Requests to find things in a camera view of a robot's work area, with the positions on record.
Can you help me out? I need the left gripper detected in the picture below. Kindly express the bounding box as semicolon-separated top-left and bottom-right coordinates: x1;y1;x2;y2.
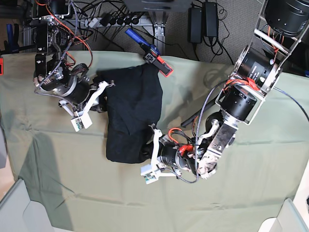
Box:
141;123;200;176

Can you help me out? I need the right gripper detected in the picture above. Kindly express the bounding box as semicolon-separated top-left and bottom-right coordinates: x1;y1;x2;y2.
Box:
57;76;115;113

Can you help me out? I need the black T-shirt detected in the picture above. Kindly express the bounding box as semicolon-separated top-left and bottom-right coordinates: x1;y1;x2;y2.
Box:
97;63;163;164

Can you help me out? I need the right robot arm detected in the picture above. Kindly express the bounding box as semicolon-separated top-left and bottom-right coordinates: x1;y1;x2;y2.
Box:
33;0;107;116

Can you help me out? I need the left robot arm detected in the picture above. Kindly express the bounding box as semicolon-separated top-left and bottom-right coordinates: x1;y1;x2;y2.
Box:
140;0;309;184

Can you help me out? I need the blue orange bar clamp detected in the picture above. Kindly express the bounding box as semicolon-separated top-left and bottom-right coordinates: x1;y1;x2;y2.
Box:
125;28;173;77

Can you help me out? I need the white power strip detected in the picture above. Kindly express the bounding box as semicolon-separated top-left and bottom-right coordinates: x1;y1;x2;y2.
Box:
83;14;142;29

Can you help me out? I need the blue clamp at left edge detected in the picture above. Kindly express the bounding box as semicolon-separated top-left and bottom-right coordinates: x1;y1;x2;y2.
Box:
0;24;36;56

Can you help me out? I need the black power adapter right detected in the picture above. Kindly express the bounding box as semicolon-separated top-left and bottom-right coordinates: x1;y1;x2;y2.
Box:
187;8;202;44

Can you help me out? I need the black power adapter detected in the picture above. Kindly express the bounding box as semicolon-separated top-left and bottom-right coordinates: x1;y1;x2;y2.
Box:
187;8;202;44
203;1;219;38

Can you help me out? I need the white bin left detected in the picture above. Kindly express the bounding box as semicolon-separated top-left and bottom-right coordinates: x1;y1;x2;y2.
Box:
0;179;54;232

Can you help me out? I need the white bin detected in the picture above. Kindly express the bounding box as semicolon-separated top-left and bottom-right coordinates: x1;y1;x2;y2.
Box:
0;179;54;232
258;199;309;232

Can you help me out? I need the white bin right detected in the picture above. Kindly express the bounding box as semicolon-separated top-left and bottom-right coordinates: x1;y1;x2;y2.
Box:
258;199;309;232

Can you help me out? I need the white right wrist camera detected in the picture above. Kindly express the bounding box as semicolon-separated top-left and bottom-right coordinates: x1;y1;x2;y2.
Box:
71;113;92;132

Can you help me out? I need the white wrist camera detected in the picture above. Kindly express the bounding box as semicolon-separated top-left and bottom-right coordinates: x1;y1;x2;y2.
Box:
71;113;92;132
140;164;159;185

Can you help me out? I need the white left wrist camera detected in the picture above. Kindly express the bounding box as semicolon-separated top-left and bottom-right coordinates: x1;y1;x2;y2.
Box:
140;164;159;185

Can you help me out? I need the aluminium frame post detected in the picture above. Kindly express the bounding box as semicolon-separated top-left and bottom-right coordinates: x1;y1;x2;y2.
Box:
148;11;168;55

